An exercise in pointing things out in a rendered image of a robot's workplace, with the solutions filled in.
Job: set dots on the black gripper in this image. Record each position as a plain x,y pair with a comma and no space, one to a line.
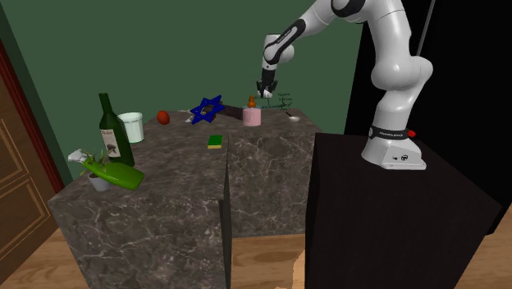
267,79

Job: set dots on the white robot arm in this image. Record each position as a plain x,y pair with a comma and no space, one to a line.
394,72

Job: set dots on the orange gourd figure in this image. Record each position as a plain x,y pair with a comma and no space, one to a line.
251,102

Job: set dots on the pink cup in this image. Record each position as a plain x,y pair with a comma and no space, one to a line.
252,118

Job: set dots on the small white bowl with spoon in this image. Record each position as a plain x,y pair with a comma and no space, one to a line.
294,118

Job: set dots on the dark brown flat box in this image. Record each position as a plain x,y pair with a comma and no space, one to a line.
232,112

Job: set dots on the blue star figure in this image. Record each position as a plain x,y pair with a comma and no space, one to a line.
202,113

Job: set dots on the green and yellow sponge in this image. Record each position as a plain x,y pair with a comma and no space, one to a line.
215,141

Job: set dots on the red apple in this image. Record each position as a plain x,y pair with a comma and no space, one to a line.
163,117

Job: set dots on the white cup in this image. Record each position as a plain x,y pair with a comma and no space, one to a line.
134,126

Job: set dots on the dark green wine bottle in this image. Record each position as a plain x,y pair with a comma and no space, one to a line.
116,140

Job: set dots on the bright green bottle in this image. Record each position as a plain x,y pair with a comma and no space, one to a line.
120,176

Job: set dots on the black robot stand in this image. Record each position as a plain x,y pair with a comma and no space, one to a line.
384,224

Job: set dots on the plant in white pot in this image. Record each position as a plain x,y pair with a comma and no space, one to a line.
99,183

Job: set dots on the brown wooden door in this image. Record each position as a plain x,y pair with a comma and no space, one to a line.
18,180

